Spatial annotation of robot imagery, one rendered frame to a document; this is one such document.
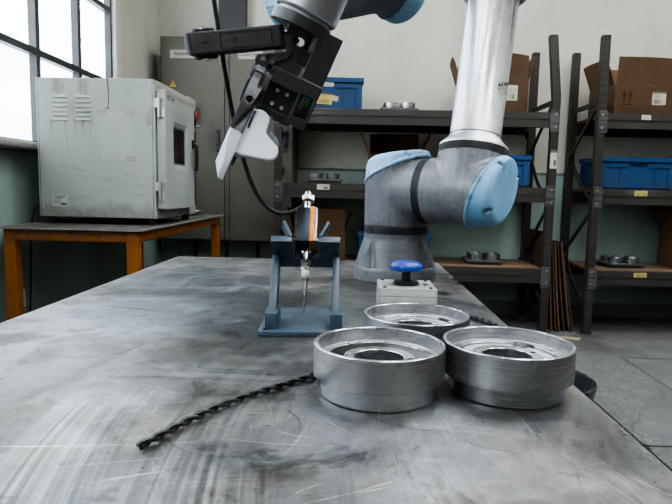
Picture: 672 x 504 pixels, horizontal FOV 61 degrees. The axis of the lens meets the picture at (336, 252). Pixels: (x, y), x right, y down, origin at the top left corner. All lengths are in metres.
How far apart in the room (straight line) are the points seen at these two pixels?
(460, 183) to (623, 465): 0.61
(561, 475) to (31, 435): 0.33
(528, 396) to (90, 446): 0.31
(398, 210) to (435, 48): 3.72
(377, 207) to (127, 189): 1.88
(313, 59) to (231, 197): 3.70
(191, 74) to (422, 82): 1.73
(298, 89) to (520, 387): 0.40
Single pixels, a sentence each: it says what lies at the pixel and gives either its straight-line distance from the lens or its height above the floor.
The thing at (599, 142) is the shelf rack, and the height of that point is 1.31.
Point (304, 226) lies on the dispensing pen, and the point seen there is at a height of 0.92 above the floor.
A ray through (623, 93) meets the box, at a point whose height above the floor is 1.64.
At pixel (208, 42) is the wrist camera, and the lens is 0.70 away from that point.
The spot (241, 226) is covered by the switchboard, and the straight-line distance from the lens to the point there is 4.35.
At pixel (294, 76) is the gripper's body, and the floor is 1.09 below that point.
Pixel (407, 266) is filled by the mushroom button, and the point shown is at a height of 0.87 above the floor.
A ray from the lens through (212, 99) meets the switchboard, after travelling 4.43.
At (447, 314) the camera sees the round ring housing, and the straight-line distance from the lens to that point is 0.62.
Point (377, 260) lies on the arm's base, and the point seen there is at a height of 0.84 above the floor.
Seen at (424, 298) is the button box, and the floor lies 0.83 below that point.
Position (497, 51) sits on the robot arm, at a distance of 1.02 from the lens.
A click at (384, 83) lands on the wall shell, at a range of 4.58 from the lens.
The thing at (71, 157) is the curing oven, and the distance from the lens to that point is 2.85.
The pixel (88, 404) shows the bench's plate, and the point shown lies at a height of 0.80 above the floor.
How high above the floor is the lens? 0.96
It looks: 6 degrees down
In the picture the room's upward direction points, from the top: 1 degrees clockwise
